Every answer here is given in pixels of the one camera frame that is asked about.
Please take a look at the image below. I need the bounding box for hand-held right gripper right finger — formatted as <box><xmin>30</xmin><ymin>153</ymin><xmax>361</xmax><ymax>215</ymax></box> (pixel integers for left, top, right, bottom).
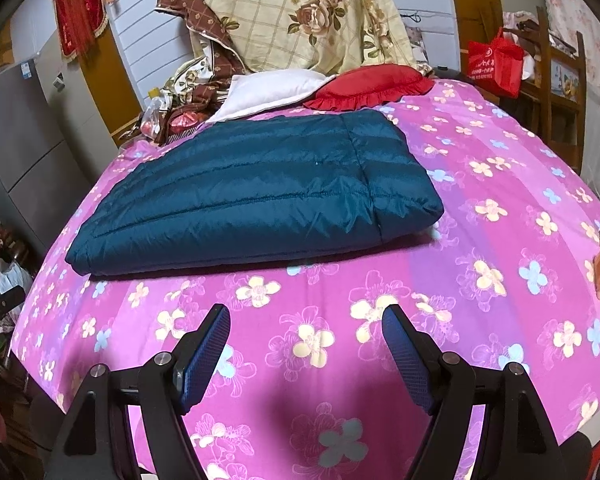
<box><xmin>381</xmin><ymin>305</ymin><xmax>571</xmax><ymax>480</ymax></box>

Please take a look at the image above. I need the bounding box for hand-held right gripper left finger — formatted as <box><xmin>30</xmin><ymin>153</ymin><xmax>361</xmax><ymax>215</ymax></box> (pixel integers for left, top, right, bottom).
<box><xmin>52</xmin><ymin>304</ymin><xmax>231</xmax><ymax>480</ymax></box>

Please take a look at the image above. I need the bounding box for teal down jacket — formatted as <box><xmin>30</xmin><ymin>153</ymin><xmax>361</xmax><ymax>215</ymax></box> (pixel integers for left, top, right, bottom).
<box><xmin>65</xmin><ymin>110</ymin><xmax>443</xmax><ymax>277</ymax></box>

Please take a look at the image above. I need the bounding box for white plastic bag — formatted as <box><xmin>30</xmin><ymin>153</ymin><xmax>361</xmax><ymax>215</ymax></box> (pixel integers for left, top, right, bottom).
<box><xmin>0</xmin><ymin>257</ymin><xmax>33</xmax><ymax>311</ymax></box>

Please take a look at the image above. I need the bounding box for pink floral bedsheet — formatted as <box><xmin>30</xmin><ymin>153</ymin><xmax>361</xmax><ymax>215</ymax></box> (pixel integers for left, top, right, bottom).
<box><xmin>10</xmin><ymin>77</ymin><xmax>600</xmax><ymax>480</ymax></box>

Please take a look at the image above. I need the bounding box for grey refrigerator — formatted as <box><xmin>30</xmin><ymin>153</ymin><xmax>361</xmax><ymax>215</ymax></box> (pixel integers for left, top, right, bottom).
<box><xmin>0</xmin><ymin>35</ymin><xmax>111</xmax><ymax>256</ymax></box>

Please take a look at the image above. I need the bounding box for clear plastic bottle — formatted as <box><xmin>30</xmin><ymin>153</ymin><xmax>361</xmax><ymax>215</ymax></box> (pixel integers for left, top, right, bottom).
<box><xmin>140</xmin><ymin>87</ymin><xmax>173</xmax><ymax>141</ymax></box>

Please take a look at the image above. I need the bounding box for brown patterned cloth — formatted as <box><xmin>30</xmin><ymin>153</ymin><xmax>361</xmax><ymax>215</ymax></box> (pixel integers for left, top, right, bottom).
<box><xmin>120</xmin><ymin>0</ymin><xmax>251</xmax><ymax>146</ymax></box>

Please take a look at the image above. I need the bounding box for white pillow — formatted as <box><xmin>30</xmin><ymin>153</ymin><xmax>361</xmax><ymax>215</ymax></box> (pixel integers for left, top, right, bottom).
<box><xmin>205</xmin><ymin>71</ymin><xmax>338</xmax><ymax>123</ymax></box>

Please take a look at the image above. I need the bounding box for red ruffled pillow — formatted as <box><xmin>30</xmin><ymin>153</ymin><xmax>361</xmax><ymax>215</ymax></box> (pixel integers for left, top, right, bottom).
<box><xmin>302</xmin><ymin>65</ymin><xmax>433</xmax><ymax>112</ymax></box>

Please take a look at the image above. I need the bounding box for wooden chair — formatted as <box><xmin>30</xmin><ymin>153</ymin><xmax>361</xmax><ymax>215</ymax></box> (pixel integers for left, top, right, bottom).
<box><xmin>460</xmin><ymin>7</ymin><xmax>588</xmax><ymax>173</ymax></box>

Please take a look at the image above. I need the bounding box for red tote bag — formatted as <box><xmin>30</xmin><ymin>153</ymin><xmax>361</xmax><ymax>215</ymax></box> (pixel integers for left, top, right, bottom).
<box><xmin>467</xmin><ymin>27</ymin><xmax>524</xmax><ymax>99</ymax></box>

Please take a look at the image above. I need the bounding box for red tasselled hanging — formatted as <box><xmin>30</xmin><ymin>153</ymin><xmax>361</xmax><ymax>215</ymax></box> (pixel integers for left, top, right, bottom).
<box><xmin>50</xmin><ymin>0</ymin><xmax>112</xmax><ymax>63</ymax></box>

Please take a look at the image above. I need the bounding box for cream floral quilt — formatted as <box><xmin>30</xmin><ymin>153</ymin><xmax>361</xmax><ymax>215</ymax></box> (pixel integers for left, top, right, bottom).
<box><xmin>172</xmin><ymin>0</ymin><xmax>431</xmax><ymax>78</ymax></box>

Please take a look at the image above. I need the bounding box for floral curtain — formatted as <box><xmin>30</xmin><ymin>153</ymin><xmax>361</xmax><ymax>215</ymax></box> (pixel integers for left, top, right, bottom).
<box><xmin>532</xmin><ymin>0</ymin><xmax>600</xmax><ymax>111</ymax></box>

